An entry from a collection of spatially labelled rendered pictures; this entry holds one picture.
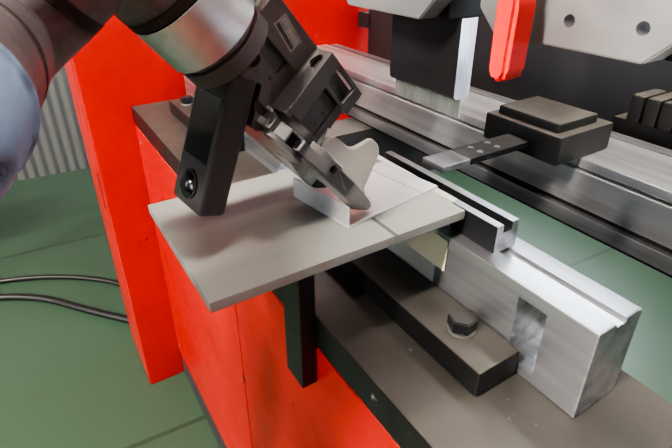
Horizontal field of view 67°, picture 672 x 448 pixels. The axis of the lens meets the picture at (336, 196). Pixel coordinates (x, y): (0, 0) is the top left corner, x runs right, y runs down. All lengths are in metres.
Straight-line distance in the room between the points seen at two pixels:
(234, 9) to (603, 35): 0.23
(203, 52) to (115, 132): 0.98
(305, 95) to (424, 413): 0.29
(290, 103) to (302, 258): 0.13
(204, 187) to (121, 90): 0.91
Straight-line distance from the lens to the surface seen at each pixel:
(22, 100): 0.21
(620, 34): 0.36
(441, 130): 0.88
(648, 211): 0.70
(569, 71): 1.05
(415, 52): 0.54
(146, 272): 1.51
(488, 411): 0.50
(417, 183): 0.55
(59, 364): 1.94
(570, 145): 0.69
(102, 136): 1.32
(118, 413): 1.72
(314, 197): 0.50
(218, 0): 0.34
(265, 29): 0.38
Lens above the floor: 1.25
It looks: 28 degrees down
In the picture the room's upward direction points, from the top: straight up
